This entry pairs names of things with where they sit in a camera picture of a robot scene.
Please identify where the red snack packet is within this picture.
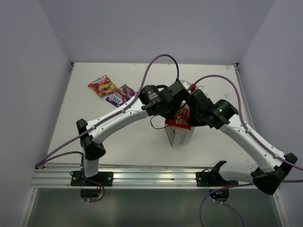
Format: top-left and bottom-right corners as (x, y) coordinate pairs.
(165, 105), (191, 130)

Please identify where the purple Fox's candy bag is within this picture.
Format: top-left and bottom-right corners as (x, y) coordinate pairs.
(106, 84), (136, 107)

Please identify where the white coffee paper bag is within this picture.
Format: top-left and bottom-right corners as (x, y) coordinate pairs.
(150, 115), (195, 148)

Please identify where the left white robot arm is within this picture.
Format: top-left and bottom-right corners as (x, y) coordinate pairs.
(76, 80), (190, 186)

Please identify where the red cable connector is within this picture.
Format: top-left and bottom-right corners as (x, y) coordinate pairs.
(190, 84), (196, 91)

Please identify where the aluminium mounting rail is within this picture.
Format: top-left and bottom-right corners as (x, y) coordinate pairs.
(30, 164), (210, 189)

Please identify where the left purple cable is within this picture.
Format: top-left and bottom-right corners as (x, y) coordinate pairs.
(35, 53), (179, 203)

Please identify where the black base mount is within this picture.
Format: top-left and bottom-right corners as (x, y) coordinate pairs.
(70, 171), (114, 187)
(196, 169), (239, 187)

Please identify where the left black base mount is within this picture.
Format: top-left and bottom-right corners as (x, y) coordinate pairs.
(70, 171), (114, 187)

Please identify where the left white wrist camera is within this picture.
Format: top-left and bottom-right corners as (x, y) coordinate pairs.
(180, 80), (191, 90)

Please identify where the orange Fox's candy bag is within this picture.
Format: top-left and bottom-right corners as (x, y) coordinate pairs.
(88, 75), (118, 97)

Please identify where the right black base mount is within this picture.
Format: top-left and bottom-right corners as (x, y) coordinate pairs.
(196, 169), (239, 187)

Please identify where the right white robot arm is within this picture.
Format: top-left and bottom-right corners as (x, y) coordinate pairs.
(188, 89), (298, 195)

